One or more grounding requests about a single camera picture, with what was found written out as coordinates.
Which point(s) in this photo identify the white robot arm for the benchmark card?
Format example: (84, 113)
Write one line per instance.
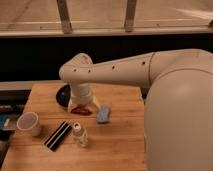
(178, 115)

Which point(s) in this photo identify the red brown small object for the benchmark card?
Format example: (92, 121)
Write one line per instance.
(81, 111)

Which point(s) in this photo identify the black striped rectangular block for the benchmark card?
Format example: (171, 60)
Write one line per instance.
(57, 137)

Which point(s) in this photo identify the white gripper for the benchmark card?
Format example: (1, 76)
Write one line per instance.
(82, 94)

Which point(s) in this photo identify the clear plastic bottle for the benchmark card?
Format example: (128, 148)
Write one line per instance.
(80, 134)

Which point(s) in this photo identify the blue sponge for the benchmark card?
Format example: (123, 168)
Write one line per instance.
(103, 114)

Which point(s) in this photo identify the left metal frame post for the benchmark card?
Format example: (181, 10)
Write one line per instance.
(64, 16)

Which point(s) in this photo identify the translucent plastic cup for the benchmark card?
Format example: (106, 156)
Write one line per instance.
(29, 123)

